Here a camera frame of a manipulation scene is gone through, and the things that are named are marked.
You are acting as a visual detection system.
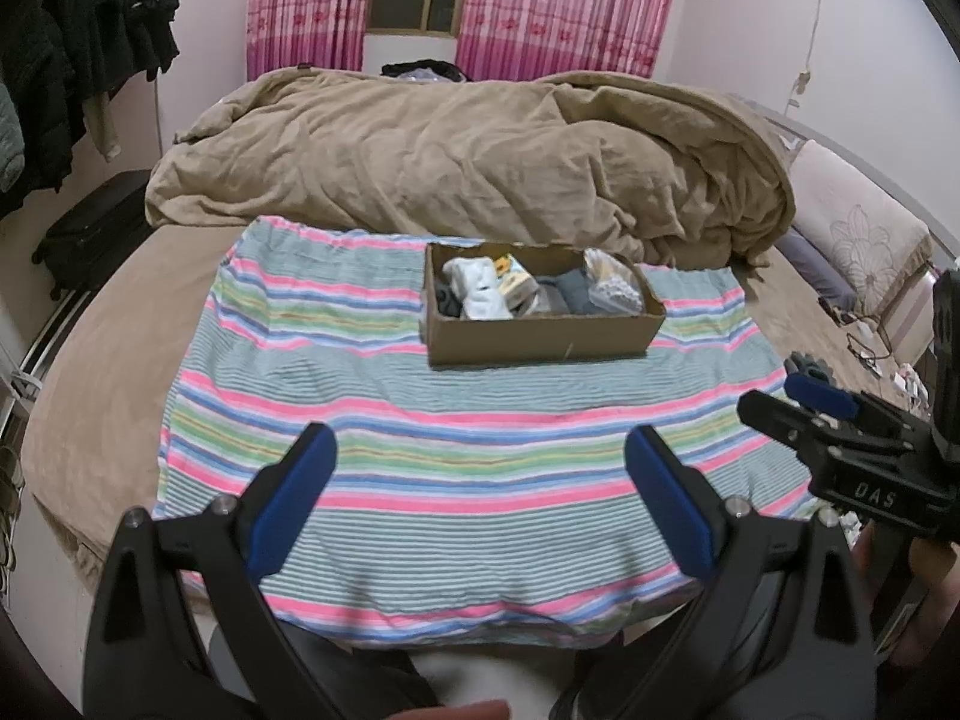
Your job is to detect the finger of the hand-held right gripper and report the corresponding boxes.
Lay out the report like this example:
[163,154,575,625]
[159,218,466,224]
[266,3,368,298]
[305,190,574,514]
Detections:
[736,390,835,470]
[784,371,863,422]

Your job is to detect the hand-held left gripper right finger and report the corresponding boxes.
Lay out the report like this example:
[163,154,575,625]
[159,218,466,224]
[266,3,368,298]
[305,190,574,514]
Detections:
[600,425,878,720]

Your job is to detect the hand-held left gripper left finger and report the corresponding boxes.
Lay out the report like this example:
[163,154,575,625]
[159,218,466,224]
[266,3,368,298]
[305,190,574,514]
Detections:
[81,422,338,720]

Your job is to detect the bag of cotton swabs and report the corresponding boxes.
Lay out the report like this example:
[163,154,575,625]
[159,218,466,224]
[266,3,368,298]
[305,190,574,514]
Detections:
[583,247,647,314]

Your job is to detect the brown cardboard box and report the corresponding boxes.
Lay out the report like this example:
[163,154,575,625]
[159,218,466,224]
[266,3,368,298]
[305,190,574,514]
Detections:
[422,240,668,370]

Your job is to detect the cartoon print tissue pack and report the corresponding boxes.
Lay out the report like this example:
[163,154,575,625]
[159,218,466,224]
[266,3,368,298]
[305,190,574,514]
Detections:
[491,255,557,316]

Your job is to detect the white cloth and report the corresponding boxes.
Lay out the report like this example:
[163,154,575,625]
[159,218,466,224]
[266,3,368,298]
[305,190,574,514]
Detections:
[442,257,502,320]

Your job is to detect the person's right hand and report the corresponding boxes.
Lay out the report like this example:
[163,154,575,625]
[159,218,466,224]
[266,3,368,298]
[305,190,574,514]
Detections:
[853,523,960,670]

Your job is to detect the grey pillow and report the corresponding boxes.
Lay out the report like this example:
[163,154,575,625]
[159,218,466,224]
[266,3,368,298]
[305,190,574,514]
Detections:
[772,229,860,313]

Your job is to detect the striped cloth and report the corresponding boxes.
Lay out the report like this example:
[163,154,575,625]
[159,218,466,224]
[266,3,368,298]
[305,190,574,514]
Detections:
[154,216,818,650]

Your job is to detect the white floral pillow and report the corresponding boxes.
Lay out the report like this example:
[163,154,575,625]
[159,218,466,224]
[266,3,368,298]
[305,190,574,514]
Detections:
[791,139,935,316]

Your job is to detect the person's dark trousers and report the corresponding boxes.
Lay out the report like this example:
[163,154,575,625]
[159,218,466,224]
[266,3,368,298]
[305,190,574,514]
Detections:
[208,619,676,720]

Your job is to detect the grey bed headboard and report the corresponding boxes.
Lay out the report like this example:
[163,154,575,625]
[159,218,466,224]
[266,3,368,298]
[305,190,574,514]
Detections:
[724,94,960,256]

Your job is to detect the white metal rack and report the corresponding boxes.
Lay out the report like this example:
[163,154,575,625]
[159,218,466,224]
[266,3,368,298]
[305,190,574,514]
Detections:
[0,291,92,578]

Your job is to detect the black suitcase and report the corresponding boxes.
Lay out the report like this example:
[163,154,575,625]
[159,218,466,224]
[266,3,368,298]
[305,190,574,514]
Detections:
[31,169,155,301]

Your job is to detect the beige duvet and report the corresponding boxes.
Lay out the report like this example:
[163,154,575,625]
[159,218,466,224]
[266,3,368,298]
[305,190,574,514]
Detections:
[145,67,796,268]

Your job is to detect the beige garment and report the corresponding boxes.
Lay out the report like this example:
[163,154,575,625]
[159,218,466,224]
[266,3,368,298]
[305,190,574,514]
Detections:
[79,86,122,163]

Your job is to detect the dark bag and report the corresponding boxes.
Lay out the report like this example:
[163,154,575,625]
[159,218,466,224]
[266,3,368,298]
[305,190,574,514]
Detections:
[379,58,473,85]

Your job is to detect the grey knit garment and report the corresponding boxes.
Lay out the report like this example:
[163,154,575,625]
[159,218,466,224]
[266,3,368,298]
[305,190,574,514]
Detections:
[0,82,28,193]

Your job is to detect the pink floral curtain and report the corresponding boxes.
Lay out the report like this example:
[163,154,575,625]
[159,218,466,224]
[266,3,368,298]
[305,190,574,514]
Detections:
[454,0,687,80]
[246,0,376,82]

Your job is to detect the pile of dark clothes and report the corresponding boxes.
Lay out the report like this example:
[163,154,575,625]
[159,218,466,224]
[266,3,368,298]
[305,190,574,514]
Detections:
[0,0,181,218]

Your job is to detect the black cable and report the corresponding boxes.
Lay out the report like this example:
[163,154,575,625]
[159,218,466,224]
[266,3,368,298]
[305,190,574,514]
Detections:
[821,300,931,400]

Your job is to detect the white wall cable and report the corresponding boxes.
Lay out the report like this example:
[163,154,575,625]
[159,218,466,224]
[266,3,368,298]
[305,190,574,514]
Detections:
[784,0,830,115]

